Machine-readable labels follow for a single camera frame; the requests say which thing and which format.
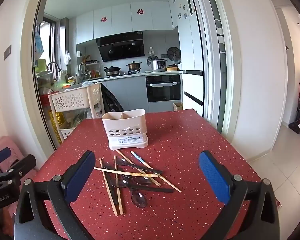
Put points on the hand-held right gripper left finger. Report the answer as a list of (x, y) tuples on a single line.
[(80, 177)]

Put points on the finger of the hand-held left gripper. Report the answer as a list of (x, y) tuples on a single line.
[(22, 166), (0, 155)]

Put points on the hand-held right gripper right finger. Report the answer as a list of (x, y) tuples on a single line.
[(213, 177)]

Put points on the dark translucent plastic spoon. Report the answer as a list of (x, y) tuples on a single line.
[(118, 183), (106, 166), (139, 200), (122, 162)]

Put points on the plain bamboo chopstick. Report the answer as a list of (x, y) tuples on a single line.
[(140, 174), (110, 192), (119, 200), (125, 157)]

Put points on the blue patterned bamboo chopstick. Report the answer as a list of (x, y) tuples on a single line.
[(138, 157)]

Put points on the beige plastic utensil holder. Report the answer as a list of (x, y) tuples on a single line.
[(125, 130)]

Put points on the pink plastic stool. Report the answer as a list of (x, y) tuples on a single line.
[(5, 142)]

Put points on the yellow oil bottle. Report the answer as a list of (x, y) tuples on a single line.
[(56, 121)]

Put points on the beige plastic storage cart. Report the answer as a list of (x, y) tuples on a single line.
[(72, 98)]

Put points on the small cardboard box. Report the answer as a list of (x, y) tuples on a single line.
[(178, 106)]

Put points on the black bag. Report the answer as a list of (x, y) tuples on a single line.
[(110, 100)]

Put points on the grey lower kitchen cabinets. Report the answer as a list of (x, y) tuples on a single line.
[(130, 92)]

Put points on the black built-in oven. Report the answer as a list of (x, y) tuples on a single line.
[(163, 88)]

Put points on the kitchen faucet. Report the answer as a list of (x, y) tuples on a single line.
[(53, 66)]

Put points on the spice rack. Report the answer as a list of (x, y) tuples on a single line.
[(90, 70)]

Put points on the black wok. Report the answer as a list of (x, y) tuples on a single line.
[(112, 69)]

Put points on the steel pot with lid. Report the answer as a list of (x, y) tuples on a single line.
[(134, 66)]

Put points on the white electric rice cooker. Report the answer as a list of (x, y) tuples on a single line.
[(159, 65)]

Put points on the black round steamer rack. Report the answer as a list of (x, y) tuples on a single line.
[(174, 54)]

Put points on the black range hood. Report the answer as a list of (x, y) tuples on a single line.
[(120, 46)]

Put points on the white refrigerator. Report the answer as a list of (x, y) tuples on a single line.
[(188, 42)]

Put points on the red paper cabinet decal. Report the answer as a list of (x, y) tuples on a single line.
[(140, 12), (103, 19)]

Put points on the white upper kitchen cabinets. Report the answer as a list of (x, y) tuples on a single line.
[(122, 20)]

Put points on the grey wall switch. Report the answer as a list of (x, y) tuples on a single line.
[(7, 52)]

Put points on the sliding door frame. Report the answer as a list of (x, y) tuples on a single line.
[(215, 55)]

